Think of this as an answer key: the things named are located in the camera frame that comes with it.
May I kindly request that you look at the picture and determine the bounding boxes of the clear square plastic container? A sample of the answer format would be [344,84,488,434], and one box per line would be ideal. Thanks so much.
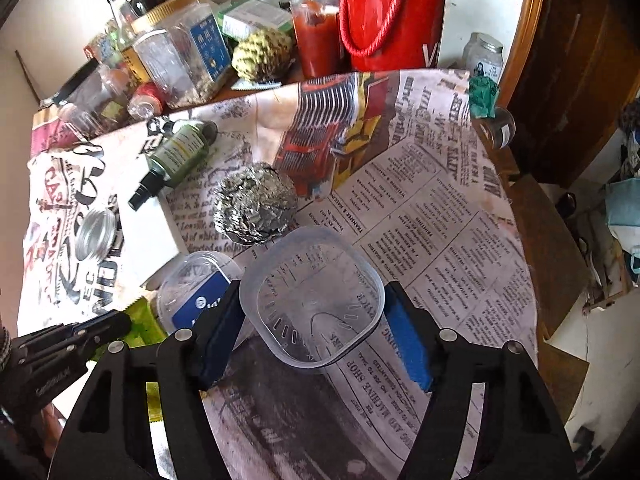
[239,226,385,370]

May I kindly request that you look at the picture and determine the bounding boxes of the person's left hand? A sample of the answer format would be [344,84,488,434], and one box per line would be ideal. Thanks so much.
[30,403,65,458]

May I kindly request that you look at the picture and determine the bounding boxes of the round metal tin lid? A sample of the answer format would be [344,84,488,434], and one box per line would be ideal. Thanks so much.
[75,209,117,262]

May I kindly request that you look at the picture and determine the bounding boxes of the blue label plastic cup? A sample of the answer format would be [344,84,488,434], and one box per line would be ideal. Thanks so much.
[156,252,244,334]

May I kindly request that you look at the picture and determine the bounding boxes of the small green spray bottle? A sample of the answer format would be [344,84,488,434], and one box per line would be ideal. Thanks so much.
[128,119,218,211]

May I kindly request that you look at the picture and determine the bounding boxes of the newspaper print tablecloth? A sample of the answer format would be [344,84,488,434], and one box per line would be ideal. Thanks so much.
[17,70,538,479]

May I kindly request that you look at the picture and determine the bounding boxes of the crumpled aluminium foil ball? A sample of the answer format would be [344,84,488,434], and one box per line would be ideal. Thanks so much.
[212,162,298,246]

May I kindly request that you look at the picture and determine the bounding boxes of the clear jar with black lid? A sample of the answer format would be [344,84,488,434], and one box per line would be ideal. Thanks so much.
[52,58,132,140]

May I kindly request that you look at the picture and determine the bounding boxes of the red white tipped can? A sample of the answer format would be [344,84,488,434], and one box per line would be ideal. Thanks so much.
[127,82,164,122]

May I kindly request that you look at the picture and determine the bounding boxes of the glass jar lying sideways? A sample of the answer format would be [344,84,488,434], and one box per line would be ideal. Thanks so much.
[478,106,516,151]

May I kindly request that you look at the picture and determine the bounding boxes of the red snack package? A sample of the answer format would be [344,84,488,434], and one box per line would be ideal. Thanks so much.
[84,32,122,68]

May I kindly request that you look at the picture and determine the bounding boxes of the green crumpled cloth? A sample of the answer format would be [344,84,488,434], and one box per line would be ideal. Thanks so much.
[469,76,499,119]

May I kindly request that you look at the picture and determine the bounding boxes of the clear jar with gold lid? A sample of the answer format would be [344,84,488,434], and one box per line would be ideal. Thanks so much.
[131,0,232,110]

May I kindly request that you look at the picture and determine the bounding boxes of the dark wooden door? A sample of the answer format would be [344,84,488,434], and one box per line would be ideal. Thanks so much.
[509,0,639,188]

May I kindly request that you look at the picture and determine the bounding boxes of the small glass jar right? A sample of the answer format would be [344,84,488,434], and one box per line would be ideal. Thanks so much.
[462,32,504,84]

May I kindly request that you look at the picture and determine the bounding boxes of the green custard apple fruit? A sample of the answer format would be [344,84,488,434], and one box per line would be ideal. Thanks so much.
[231,29,294,82]

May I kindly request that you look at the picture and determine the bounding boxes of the green white carton box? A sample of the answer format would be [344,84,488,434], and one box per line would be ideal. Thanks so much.
[217,0,293,41]

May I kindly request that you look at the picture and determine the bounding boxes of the red sauce squeeze bottle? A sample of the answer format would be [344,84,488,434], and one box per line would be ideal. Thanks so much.
[291,0,345,79]

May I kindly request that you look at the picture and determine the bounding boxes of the red thermos with rope handle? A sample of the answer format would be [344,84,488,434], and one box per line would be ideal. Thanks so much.
[340,0,445,72]

